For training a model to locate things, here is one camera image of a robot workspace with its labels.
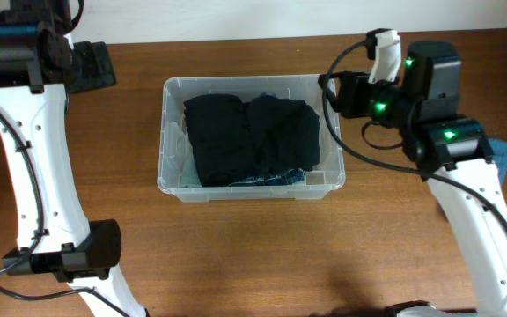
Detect dark blue jeans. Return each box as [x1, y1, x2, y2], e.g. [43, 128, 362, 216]
[232, 93, 320, 187]

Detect black garment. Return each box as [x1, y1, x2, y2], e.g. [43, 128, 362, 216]
[183, 93, 321, 187]

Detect light grey-blue jeans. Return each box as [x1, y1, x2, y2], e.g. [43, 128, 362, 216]
[180, 145, 202, 188]

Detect blue shirt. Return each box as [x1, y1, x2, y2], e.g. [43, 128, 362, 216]
[489, 138, 507, 185]

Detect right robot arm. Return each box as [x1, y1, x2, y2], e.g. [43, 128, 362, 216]
[318, 28, 507, 316]

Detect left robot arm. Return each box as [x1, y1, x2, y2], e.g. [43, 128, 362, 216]
[0, 1, 146, 316]

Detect clear plastic storage bin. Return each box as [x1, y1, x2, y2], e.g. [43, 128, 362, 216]
[157, 74, 346, 203]

